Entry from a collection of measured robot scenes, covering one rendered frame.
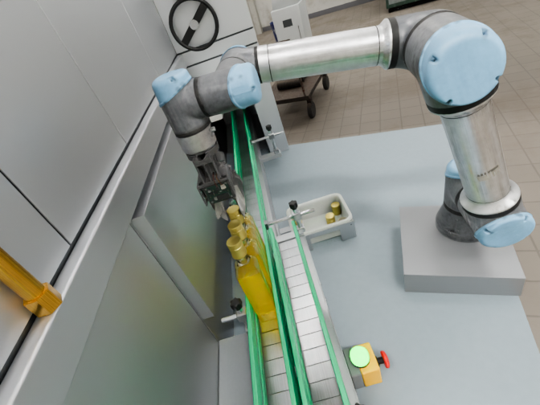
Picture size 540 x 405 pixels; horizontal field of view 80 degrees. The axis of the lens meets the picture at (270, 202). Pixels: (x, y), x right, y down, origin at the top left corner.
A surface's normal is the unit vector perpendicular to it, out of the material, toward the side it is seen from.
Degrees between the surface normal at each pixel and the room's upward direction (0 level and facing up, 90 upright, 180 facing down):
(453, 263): 2
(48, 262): 90
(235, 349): 0
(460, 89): 84
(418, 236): 2
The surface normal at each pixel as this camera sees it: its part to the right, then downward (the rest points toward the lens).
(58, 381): 0.95, -0.31
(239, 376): -0.29, -0.76
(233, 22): 0.12, 0.57
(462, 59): -0.11, 0.54
